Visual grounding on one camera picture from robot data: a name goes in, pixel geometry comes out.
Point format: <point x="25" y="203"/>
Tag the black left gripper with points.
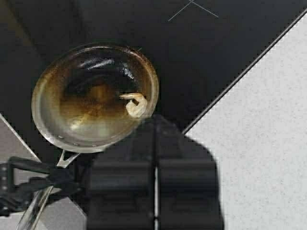
<point x="17" y="197"/>

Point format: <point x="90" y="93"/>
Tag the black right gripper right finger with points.
<point x="188" y="181"/>

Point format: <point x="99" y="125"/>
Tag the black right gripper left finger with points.
<point x="120" y="183"/>

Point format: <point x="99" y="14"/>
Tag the raw shrimp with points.
<point x="136" y="105"/>

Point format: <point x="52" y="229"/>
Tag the stainless steel stove range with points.
<point x="199" y="48"/>

